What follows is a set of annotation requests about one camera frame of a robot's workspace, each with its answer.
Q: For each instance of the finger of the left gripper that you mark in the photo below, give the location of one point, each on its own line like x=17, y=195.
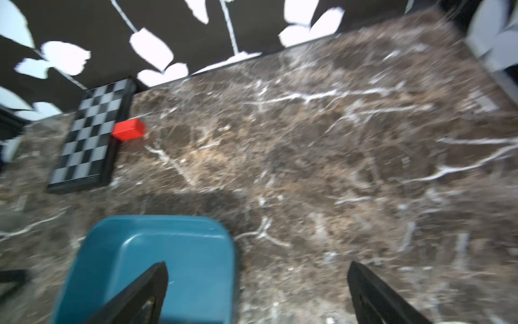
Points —
x=17, y=277

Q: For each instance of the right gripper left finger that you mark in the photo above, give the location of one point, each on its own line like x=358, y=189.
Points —
x=140, y=302

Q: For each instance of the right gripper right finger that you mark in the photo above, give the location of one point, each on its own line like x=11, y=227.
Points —
x=374, y=301

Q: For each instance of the teal plastic storage box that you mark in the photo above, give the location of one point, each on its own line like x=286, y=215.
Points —
x=199, y=253

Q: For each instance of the black grey checkerboard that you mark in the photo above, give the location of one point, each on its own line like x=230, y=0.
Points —
x=88, y=155

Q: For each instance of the small red block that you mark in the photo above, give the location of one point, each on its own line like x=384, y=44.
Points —
x=129, y=130

